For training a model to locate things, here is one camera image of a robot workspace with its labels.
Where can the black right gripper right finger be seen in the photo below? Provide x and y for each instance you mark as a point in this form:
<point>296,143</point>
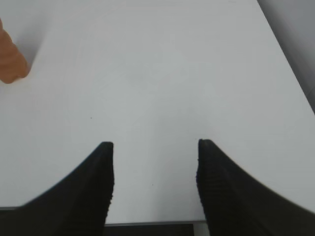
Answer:
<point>236,204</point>

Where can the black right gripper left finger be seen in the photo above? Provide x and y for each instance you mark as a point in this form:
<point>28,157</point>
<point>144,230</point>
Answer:
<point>76,206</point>

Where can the orange soda bottle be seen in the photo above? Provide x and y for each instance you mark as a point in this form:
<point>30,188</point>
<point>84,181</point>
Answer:
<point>13,65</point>

